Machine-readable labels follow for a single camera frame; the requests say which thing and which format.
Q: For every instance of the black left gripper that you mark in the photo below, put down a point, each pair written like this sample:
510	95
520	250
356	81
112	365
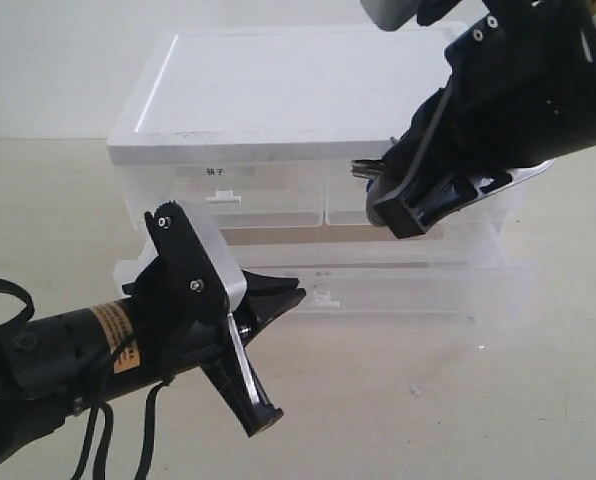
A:
170	342

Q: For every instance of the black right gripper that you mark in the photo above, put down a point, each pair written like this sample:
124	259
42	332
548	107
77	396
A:
512	102

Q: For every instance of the clear drawer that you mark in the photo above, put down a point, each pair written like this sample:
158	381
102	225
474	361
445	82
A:
246	196
345	204
471	243
409	291

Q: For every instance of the key bunch with blue fob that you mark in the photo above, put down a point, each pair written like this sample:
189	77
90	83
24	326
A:
369	170

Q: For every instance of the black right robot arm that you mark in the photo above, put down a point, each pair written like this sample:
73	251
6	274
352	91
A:
521	93

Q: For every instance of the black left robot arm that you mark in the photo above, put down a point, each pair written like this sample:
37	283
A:
64	365

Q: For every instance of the clear bottom drawer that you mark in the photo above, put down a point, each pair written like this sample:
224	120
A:
409	291

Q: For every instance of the white plastic drawer cabinet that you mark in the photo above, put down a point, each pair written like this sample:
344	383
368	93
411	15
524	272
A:
310	97

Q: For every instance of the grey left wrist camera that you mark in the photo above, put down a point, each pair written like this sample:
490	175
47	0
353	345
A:
198	255

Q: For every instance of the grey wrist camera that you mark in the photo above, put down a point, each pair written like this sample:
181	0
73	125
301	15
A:
198	255
391	15

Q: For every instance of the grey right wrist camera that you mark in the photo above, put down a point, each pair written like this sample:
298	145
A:
391	15

